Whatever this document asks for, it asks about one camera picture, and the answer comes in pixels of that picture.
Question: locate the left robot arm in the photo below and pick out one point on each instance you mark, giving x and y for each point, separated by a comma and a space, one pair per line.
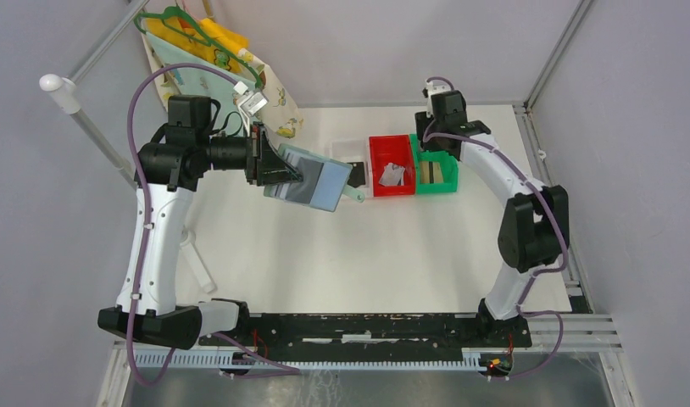
171, 165

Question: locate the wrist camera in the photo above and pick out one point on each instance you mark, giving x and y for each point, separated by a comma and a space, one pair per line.
432, 88
248, 103

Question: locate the aluminium frame rail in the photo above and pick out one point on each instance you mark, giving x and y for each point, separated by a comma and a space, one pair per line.
592, 331

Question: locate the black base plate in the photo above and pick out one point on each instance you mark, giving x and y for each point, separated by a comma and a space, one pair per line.
369, 352

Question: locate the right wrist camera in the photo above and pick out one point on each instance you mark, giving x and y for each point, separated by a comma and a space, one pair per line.
432, 88

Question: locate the red plastic bin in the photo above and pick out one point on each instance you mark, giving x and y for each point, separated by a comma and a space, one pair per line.
391, 149

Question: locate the black card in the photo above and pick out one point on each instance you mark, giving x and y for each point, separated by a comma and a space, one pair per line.
358, 175

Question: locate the gold striped card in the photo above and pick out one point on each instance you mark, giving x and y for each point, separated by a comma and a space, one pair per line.
431, 173

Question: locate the green clothes hanger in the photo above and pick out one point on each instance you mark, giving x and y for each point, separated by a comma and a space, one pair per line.
202, 38

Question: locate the cream printed cloth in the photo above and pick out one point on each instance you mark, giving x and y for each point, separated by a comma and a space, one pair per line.
281, 115

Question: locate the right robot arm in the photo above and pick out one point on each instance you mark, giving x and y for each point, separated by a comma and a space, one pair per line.
533, 237

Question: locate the white clothes rack pole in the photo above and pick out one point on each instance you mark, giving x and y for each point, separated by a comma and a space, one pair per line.
61, 91

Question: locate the white grey card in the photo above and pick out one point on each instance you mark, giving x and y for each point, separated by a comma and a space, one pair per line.
392, 175

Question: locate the white plastic bin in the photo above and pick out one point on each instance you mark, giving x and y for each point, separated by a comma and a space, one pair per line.
349, 151

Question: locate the green plastic bin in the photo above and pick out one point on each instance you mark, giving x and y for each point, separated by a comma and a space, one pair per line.
435, 172

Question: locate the light blue printed cloth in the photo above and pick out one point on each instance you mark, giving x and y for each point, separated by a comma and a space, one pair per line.
190, 81

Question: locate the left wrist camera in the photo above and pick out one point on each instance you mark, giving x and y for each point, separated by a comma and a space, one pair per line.
248, 103

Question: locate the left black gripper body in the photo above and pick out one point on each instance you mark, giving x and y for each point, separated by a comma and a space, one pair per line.
253, 153

